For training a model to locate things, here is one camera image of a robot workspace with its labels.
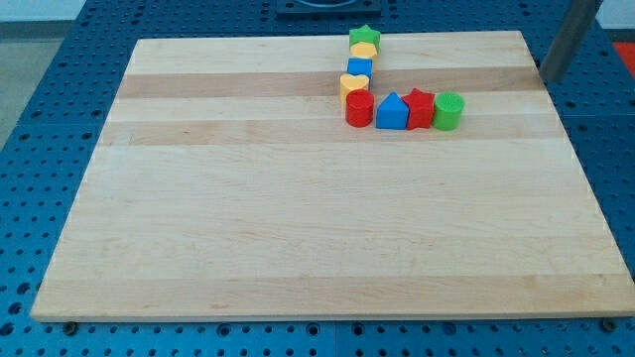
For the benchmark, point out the yellow hexagon block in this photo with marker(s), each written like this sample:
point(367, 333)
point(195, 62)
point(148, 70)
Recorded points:
point(363, 50)

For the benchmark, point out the red cylinder block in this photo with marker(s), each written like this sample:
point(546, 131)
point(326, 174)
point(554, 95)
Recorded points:
point(359, 108)

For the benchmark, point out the large wooden board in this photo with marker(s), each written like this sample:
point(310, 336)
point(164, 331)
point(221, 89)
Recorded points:
point(226, 186)

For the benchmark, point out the blue triangle block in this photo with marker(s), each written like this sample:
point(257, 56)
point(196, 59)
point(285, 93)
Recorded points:
point(392, 113)

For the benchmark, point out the yellow heart block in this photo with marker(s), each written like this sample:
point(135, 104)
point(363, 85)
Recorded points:
point(349, 82)

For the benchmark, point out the blue cube block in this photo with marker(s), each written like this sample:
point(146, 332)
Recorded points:
point(360, 66)

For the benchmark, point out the red star block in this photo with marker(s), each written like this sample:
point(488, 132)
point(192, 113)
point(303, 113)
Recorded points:
point(421, 106)

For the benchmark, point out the green cylinder block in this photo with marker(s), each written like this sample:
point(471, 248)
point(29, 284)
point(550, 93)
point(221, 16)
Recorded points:
point(448, 109)

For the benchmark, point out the green star block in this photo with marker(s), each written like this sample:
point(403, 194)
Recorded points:
point(364, 34)

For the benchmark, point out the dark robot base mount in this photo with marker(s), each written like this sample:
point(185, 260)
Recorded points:
point(295, 8)

